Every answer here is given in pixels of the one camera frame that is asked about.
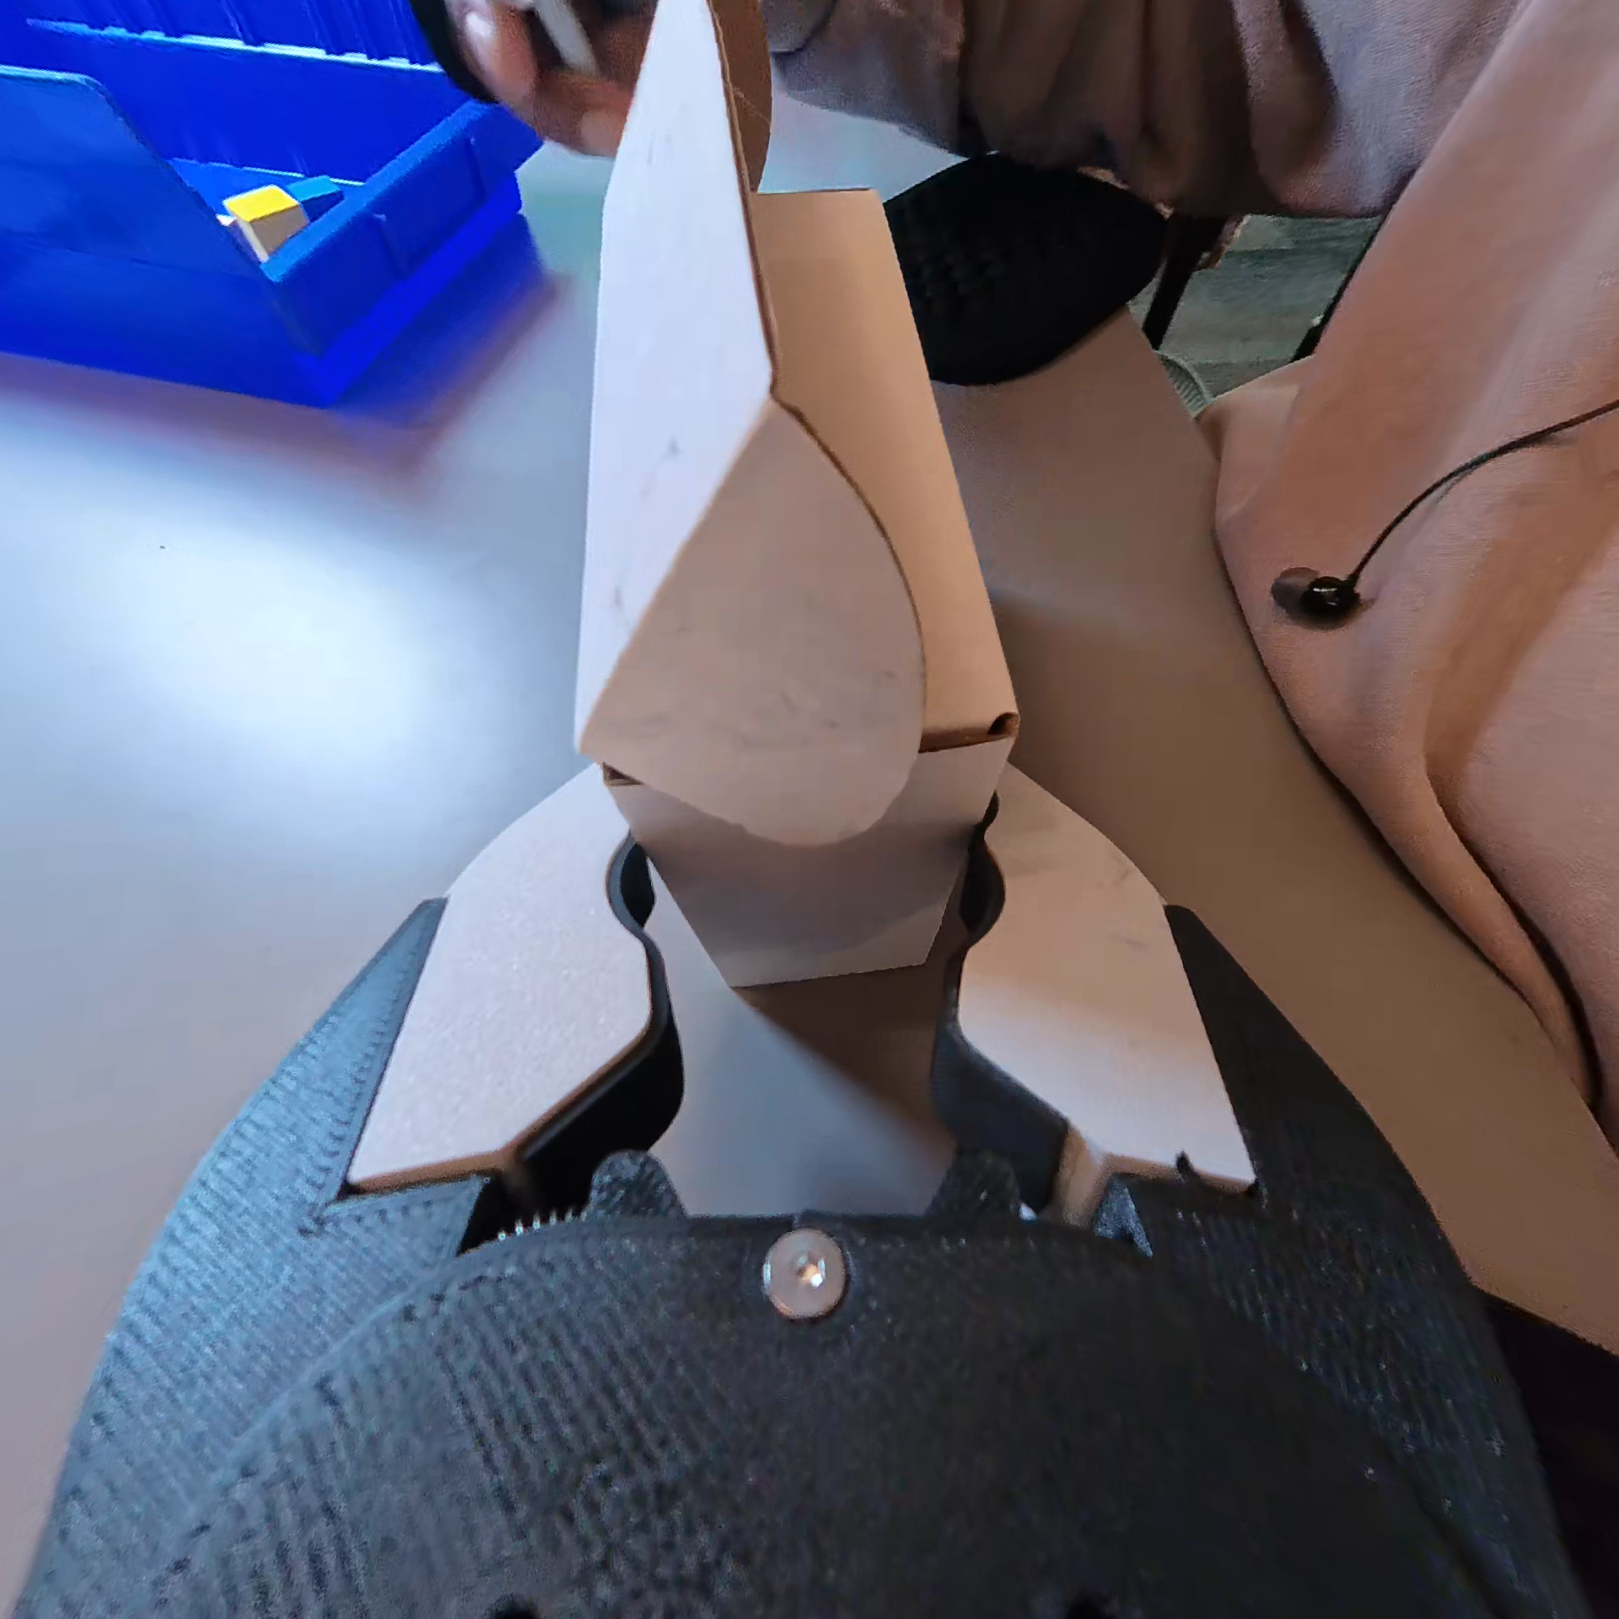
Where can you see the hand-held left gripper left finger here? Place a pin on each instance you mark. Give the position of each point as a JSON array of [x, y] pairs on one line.
[[518, 1013]]

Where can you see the white cardboard box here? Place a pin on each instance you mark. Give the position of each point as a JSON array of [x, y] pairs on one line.
[[708, 505]]

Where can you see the person's right forearm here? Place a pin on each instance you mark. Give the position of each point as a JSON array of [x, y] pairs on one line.
[[1074, 90]]

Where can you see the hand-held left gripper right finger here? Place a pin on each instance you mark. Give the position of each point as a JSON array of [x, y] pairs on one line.
[[1101, 1013]]

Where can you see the black mesh chair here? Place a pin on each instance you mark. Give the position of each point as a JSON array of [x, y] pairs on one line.
[[1013, 278]]

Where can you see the person's beige sweatshirt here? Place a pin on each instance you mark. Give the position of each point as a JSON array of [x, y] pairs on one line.
[[1454, 441]]

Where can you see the yellow wooden cube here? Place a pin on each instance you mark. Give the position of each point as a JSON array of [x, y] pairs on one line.
[[267, 217]]

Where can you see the blue wooden cube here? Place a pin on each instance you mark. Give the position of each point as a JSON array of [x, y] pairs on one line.
[[320, 196]]

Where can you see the person's right hand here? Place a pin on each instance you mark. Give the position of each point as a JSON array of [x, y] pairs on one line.
[[568, 113]]

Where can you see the blue plastic bin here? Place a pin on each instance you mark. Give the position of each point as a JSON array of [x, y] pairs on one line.
[[126, 316]]

